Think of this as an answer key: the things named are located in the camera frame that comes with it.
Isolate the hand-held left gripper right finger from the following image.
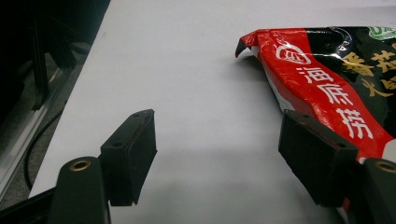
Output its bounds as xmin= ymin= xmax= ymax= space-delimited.
xmin=277 ymin=109 xmax=396 ymax=224

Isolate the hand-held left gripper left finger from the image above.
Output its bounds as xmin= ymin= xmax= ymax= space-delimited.
xmin=46 ymin=108 xmax=158 ymax=224

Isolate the red and black sauce packet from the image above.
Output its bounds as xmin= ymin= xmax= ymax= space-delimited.
xmin=234 ymin=26 xmax=396 ymax=224

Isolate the black metal stand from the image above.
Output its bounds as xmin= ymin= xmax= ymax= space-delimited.
xmin=18 ymin=17 xmax=78 ymax=112

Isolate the black cable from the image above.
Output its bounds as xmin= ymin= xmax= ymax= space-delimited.
xmin=22 ymin=106 xmax=64 ymax=191

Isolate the aluminium frame rail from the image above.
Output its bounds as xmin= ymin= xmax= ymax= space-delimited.
xmin=0 ymin=66 xmax=74 ymax=202

